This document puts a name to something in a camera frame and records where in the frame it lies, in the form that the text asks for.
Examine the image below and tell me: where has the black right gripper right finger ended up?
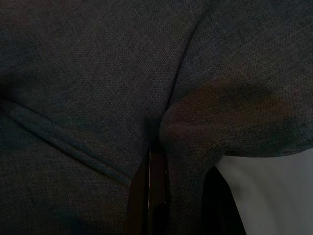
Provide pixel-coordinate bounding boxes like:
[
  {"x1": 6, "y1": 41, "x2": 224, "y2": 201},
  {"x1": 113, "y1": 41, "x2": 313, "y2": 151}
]
[{"x1": 201, "y1": 166, "x2": 246, "y2": 235}]

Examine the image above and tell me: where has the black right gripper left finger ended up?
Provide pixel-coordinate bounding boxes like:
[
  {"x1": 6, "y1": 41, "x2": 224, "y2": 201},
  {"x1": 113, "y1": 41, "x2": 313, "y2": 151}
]
[{"x1": 127, "y1": 144, "x2": 170, "y2": 235}]

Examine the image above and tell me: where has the grey fabric pillow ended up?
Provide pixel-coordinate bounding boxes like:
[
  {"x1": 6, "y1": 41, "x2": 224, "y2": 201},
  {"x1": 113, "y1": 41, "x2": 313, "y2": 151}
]
[{"x1": 0, "y1": 0, "x2": 313, "y2": 235}]

